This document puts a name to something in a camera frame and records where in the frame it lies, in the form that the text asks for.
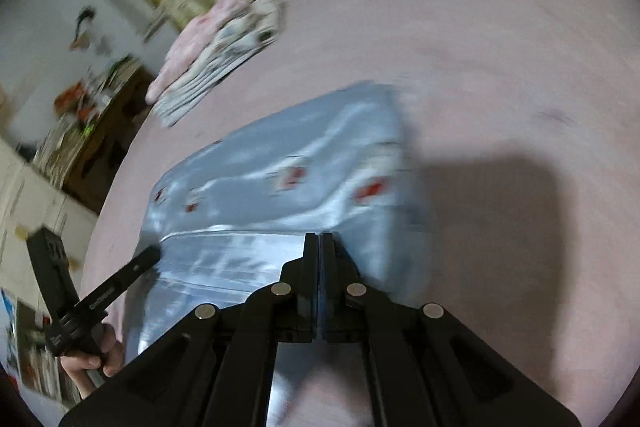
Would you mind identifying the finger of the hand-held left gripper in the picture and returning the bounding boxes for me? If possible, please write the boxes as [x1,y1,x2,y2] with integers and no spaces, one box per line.
[74,245,162,319]

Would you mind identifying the dark wooden desk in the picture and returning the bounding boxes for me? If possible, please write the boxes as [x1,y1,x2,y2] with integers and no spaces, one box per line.
[62,67,157,216]

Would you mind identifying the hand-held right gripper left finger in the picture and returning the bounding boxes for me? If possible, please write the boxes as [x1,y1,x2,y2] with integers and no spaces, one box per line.
[59,232,319,427]

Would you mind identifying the folded pink garment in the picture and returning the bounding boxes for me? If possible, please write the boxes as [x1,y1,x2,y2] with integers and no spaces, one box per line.
[145,0,251,106]

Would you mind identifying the light blue printed pants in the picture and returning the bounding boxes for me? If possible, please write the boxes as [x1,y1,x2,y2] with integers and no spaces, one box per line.
[122,80,432,427]

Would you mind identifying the stack of folded clothes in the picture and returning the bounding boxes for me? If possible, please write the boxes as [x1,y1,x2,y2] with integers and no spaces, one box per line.
[154,0,287,128]

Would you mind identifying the wall decoration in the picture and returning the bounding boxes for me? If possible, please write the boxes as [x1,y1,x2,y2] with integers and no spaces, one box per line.
[68,6,114,56]

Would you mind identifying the person's left hand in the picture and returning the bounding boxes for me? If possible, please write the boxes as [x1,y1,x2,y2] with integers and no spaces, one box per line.
[60,324,127,401]

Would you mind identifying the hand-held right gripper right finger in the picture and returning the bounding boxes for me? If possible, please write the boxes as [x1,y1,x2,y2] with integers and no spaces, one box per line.
[320,232,582,427]

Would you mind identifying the pink bed cover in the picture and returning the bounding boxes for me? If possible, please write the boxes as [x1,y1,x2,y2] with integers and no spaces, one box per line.
[80,0,640,427]

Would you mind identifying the clutter on desk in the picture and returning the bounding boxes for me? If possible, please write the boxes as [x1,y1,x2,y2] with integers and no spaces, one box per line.
[32,54,144,188]

